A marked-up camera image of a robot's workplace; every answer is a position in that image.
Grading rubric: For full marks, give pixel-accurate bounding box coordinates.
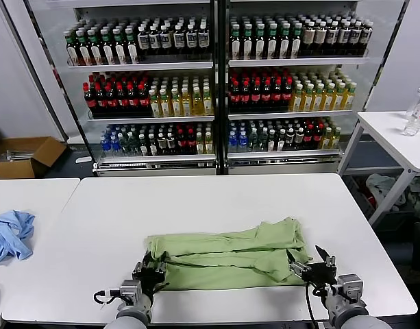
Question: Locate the white cap dark label bottle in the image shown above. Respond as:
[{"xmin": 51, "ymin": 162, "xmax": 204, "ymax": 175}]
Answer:
[
  {"xmin": 197, "ymin": 23, "xmax": 211, "ymax": 51},
  {"xmin": 337, "ymin": 21, "xmax": 350, "ymax": 56},
  {"xmin": 149, "ymin": 26, "xmax": 162, "ymax": 53},
  {"xmin": 160, "ymin": 25, "xmax": 173, "ymax": 52},
  {"xmin": 325, "ymin": 21, "xmax": 338, "ymax": 56},
  {"xmin": 349, "ymin": 21, "xmax": 362, "ymax": 56},
  {"xmin": 137, "ymin": 27, "xmax": 151, "ymax": 53},
  {"xmin": 186, "ymin": 24, "xmax": 199, "ymax": 51},
  {"xmin": 360, "ymin": 21, "xmax": 373, "ymax": 55},
  {"xmin": 173, "ymin": 25, "xmax": 186, "ymax": 51}
]

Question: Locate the open brown cardboard box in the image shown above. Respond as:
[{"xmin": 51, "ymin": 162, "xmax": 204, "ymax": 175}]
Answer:
[{"xmin": 0, "ymin": 136, "xmax": 67, "ymax": 180}]

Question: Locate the white grey cloth pile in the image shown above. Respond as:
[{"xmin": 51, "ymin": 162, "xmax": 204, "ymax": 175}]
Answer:
[{"xmin": 365, "ymin": 173, "xmax": 411, "ymax": 206}]

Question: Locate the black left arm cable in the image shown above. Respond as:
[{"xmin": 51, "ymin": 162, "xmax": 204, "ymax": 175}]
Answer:
[{"xmin": 94, "ymin": 290, "xmax": 121, "ymax": 306}]

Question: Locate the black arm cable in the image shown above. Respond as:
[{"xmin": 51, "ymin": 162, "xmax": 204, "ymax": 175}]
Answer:
[
  {"xmin": 94, "ymin": 290, "xmax": 121, "ymax": 306},
  {"xmin": 304, "ymin": 280, "xmax": 329, "ymax": 325}
]

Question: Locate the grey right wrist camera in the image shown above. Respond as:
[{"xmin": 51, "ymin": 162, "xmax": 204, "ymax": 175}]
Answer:
[{"xmin": 336, "ymin": 273, "xmax": 364, "ymax": 302}]

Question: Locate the white side table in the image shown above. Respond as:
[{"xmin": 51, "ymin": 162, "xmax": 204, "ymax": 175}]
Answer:
[{"xmin": 336, "ymin": 110, "xmax": 420, "ymax": 229}]

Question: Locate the crumpled light blue shirt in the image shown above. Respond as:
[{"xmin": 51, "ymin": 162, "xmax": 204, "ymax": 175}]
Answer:
[{"xmin": 0, "ymin": 209, "xmax": 37, "ymax": 265}]

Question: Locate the yellow juice bottle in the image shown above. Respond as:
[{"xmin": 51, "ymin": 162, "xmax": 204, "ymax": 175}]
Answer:
[
  {"xmin": 312, "ymin": 84, "xmax": 324, "ymax": 112},
  {"xmin": 343, "ymin": 82, "xmax": 357, "ymax": 111},
  {"xmin": 302, "ymin": 84, "xmax": 314, "ymax": 112},
  {"xmin": 150, "ymin": 90, "xmax": 162, "ymax": 118},
  {"xmin": 192, "ymin": 87, "xmax": 203, "ymax": 117},
  {"xmin": 202, "ymin": 87, "xmax": 214, "ymax": 117},
  {"xmin": 333, "ymin": 83, "xmax": 345, "ymax": 111},
  {"xmin": 323, "ymin": 83, "xmax": 334, "ymax": 112},
  {"xmin": 171, "ymin": 88, "xmax": 182, "ymax": 117},
  {"xmin": 292, "ymin": 84, "xmax": 304, "ymax": 112},
  {"xmin": 160, "ymin": 89, "xmax": 172, "ymax": 118},
  {"xmin": 181, "ymin": 88, "xmax": 193, "ymax": 117}
]

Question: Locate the beige label dark bottle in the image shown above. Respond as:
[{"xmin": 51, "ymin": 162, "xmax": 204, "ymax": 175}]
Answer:
[
  {"xmin": 314, "ymin": 22, "xmax": 328, "ymax": 56},
  {"xmin": 303, "ymin": 22, "xmax": 316, "ymax": 56}
]

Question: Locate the white drinks display cabinet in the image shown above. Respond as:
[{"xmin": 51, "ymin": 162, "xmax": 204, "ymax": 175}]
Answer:
[
  {"xmin": 220, "ymin": 0, "xmax": 411, "ymax": 176},
  {"xmin": 26, "ymin": 0, "xmax": 221, "ymax": 178}
]

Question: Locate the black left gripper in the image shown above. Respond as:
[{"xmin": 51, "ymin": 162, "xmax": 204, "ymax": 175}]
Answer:
[{"xmin": 134, "ymin": 252, "xmax": 169, "ymax": 292}]

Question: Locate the red cap cola bottle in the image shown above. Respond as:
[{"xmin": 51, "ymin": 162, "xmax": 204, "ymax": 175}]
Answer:
[
  {"xmin": 260, "ymin": 80, "xmax": 273, "ymax": 113},
  {"xmin": 250, "ymin": 80, "xmax": 262, "ymax": 113},
  {"xmin": 95, "ymin": 83, "xmax": 107, "ymax": 118},
  {"xmin": 271, "ymin": 79, "xmax": 283, "ymax": 112},
  {"xmin": 229, "ymin": 80, "xmax": 240, "ymax": 113},
  {"xmin": 282, "ymin": 79, "xmax": 294, "ymax": 112},
  {"xmin": 127, "ymin": 83, "xmax": 140, "ymax": 118},
  {"xmin": 239, "ymin": 80, "xmax": 251, "ymax": 113},
  {"xmin": 84, "ymin": 83, "xmax": 96, "ymax": 118},
  {"xmin": 116, "ymin": 83, "xmax": 129, "ymax": 118},
  {"xmin": 106, "ymin": 83, "xmax": 118, "ymax": 118},
  {"xmin": 138, "ymin": 84, "xmax": 151, "ymax": 118}
]

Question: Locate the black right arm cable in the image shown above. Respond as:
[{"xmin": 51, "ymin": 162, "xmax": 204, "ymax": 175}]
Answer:
[{"xmin": 304, "ymin": 280, "xmax": 329, "ymax": 325}]

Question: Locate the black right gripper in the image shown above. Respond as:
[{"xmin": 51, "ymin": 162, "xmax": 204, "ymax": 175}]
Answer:
[{"xmin": 288, "ymin": 245, "xmax": 337, "ymax": 285}]

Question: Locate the green cap dark tea bottle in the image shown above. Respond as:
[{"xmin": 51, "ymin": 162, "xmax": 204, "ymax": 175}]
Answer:
[
  {"xmin": 77, "ymin": 31, "xmax": 91, "ymax": 66},
  {"xmin": 242, "ymin": 25, "xmax": 254, "ymax": 60},
  {"xmin": 100, "ymin": 29, "xmax": 114, "ymax": 65},
  {"xmin": 230, "ymin": 25, "xmax": 243, "ymax": 60},
  {"xmin": 291, "ymin": 24, "xmax": 304, "ymax": 59},
  {"xmin": 113, "ymin": 28, "xmax": 127, "ymax": 65},
  {"xmin": 125, "ymin": 27, "xmax": 139, "ymax": 64},
  {"xmin": 266, "ymin": 25, "xmax": 279, "ymax": 60},
  {"xmin": 88, "ymin": 30, "xmax": 102, "ymax": 66},
  {"xmin": 66, "ymin": 33, "xmax": 79, "ymax": 66},
  {"xmin": 278, "ymin": 24, "xmax": 291, "ymax": 59},
  {"xmin": 254, "ymin": 25, "xmax": 267, "ymax": 60}
]

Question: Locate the white cabinet shelf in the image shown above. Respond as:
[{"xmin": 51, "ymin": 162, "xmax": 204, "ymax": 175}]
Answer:
[
  {"xmin": 67, "ymin": 61, "xmax": 214, "ymax": 72},
  {"xmin": 227, "ymin": 149, "xmax": 343, "ymax": 160},
  {"xmin": 228, "ymin": 56, "xmax": 371, "ymax": 68},
  {"xmin": 87, "ymin": 115, "xmax": 216, "ymax": 124},
  {"xmin": 98, "ymin": 153, "xmax": 217, "ymax": 165},
  {"xmin": 228, "ymin": 109, "xmax": 354, "ymax": 121}
]

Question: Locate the light green t-shirt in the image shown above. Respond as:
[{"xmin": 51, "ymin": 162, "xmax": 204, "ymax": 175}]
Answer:
[{"xmin": 145, "ymin": 215, "xmax": 313, "ymax": 292}]

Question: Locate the bundle of metal rods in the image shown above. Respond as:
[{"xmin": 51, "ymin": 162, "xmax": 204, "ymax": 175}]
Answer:
[{"xmin": 3, "ymin": 149, "xmax": 38, "ymax": 161}]

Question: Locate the small clear plastic bottle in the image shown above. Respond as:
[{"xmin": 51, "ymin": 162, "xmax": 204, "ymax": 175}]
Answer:
[{"xmin": 402, "ymin": 114, "xmax": 420, "ymax": 137}]

